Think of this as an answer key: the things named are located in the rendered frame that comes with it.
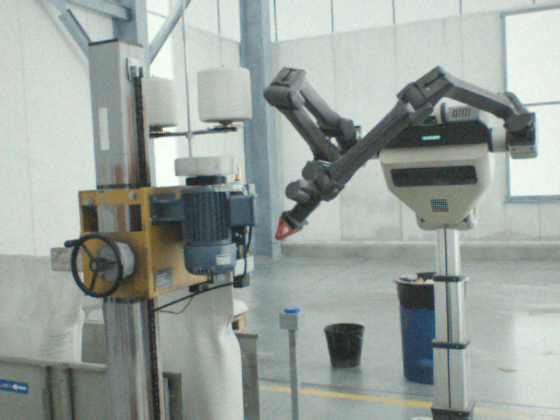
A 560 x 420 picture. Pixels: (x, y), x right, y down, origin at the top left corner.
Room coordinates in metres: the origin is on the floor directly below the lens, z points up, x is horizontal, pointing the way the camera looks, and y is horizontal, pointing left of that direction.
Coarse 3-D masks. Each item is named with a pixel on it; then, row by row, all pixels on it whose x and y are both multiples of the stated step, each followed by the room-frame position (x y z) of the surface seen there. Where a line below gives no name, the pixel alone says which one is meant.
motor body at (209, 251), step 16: (192, 192) 1.81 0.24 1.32; (208, 192) 1.81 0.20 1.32; (224, 192) 1.84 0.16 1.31; (192, 208) 1.82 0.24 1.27; (208, 208) 1.82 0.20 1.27; (224, 208) 1.84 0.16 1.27; (192, 224) 1.82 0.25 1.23; (208, 224) 1.81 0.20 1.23; (224, 224) 1.84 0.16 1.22; (192, 240) 1.83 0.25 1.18; (208, 240) 1.81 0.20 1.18; (224, 240) 1.84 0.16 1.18; (192, 256) 1.82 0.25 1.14; (208, 256) 1.80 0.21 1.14; (224, 256) 1.82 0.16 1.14; (192, 272) 1.83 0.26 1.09; (208, 272) 1.81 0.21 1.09; (224, 272) 1.83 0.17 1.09
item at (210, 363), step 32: (224, 288) 2.23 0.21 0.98; (160, 320) 2.32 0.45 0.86; (192, 320) 2.27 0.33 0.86; (224, 320) 2.23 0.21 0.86; (192, 352) 2.20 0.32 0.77; (224, 352) 2.18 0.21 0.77; (192, 384) 2.20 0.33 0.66; (224, 384) 2.18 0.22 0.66; (192, 416) 2.20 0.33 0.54; (224, 416) 2.17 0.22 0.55
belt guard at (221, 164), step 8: (176, 160) 1.83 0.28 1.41; (184, 160) 1.80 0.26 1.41; (192, 160) 1.79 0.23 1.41; (200, 160) 1.79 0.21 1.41; (208, 160) 1.79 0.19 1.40; (216, 160) 1.80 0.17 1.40; (224, 160) 1.81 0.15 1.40; (232, 160) 1.84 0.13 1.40; (176, 168) 1.83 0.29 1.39; (184, 168) 1.80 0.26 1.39; (192, 168) 1.79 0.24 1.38; (200, 168) 1.79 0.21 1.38; (208, 168) 1.79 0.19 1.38; (216, 168) 1.80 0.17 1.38; (224, 168) 1.81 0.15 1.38; (232, 168) 1.84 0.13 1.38; (176, 176) 1.84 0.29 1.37; (184, 176) 2.04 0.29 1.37; (192, 176) 2.21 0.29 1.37; (200, 176) 2.23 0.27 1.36
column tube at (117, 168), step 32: (96, 64) 1.88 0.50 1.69; (96, 96) 1.88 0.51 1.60; (128, 96) 1.87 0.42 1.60; (96, 128) 1.88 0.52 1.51; (128, 128) 1.86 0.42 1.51; (96, 160) 1.89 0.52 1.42; (128, 160) 1.86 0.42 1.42; (128, 224) 1.85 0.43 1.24; (128, 320) 1.85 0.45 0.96; (128, 352) 1.86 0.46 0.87; (160, 352) 1.95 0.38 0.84; (128, 384) 1.86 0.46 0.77; (160, 384) 1.94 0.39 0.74; (128, 416) 1.86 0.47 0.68; (160, 416) 1.93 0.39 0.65
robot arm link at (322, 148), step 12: (264, 96) 2.00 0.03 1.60; (300, 96) 1.98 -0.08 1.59; (276, 108) 2.02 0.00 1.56; (288, 108) 2.00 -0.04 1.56; (300, 108) 1.99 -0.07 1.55; (300, 120) 2.06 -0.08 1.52; (312, 120) 2.12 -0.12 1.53; (300, 132) 2.13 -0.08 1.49; (312, 132) 2.14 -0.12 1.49; (312, 144) 2.18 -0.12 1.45; (324, 144) 2.21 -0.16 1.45; (324, 156) 2.24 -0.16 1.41
